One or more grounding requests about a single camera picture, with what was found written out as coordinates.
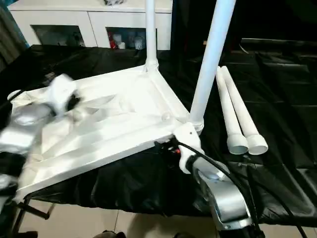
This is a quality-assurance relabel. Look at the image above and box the white plastic table top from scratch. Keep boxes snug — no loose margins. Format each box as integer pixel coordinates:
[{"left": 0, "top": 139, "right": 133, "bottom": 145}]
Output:
[{"left": 7, "top": 64, "right": 205, "bottom": 203}]

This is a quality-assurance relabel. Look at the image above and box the white plastic table leg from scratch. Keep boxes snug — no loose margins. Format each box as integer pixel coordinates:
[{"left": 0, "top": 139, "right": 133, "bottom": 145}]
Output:
[
  {"left": 221, "top": 65, "right": 269, "bottom": 156},
  {"left": 188, "top": 0, "right": 237, "bottom": 132},
  {"left": 215, "top": 66, "right": 249, "bottom": 156},
  {"left": 145, "top": 0, "right": 159, "bottom": 73}
]

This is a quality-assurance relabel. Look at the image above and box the white glass door cabinet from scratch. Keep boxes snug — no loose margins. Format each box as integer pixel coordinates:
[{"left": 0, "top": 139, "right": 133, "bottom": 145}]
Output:
[{"left": 8, "top": 0, "right": 173, "bottom": 52}]

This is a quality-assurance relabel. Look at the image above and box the grey curtain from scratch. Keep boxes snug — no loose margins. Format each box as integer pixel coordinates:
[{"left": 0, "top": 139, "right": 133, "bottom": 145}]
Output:
[{"left": 0, "top": 4, "right": 30, "bottom": 67}]

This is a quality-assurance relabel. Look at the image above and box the black mat cover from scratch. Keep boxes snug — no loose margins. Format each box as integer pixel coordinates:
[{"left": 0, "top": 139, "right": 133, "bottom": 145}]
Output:
[{"left": 0, "top": 44, "right": 317, "bottom": 224}]

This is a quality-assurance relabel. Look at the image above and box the dark metal bar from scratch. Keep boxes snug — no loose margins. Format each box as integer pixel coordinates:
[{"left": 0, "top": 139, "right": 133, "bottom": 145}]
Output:
[{"left": 241, "top": 38, "right": 317, "bottom": 47}]

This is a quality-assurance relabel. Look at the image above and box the black folding stand frame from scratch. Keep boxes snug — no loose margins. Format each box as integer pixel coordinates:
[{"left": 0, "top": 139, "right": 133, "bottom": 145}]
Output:
[{"left": 12, "top": 198, "right": 55, "bottom": 234}]

